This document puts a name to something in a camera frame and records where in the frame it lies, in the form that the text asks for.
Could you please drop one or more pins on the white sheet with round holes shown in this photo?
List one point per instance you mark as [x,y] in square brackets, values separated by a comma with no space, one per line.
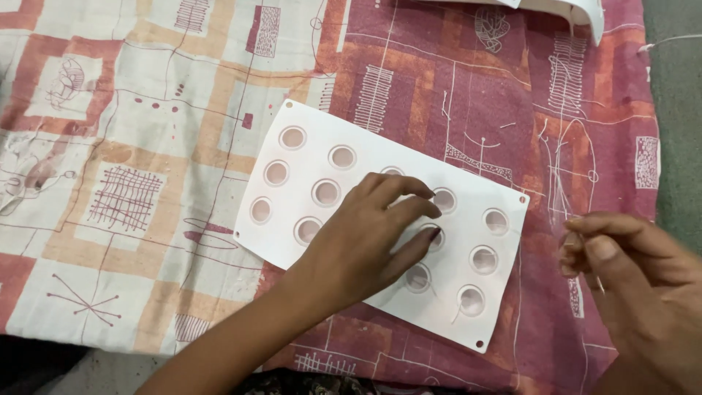
[307,159]

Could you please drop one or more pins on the white sewing thread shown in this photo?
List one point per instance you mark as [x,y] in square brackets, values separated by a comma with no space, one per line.
[455,315]

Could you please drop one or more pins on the white moulded plastic sheet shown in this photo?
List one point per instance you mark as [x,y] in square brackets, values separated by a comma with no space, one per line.
[570,11]

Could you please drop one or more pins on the dark floral clothing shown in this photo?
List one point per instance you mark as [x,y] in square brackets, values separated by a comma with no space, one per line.
[329,384]

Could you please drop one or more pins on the patchwork print bed sheet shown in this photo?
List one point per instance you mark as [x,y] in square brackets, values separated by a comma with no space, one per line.
[137,142]

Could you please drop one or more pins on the thin metal sewing needle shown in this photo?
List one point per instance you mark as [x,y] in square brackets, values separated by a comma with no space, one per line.
[601,285]

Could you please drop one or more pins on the person's left hand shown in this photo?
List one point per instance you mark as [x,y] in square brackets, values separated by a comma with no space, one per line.
[351,247]

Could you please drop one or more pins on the person's right hand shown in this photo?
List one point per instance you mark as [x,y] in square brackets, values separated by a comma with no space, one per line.
[652,296]

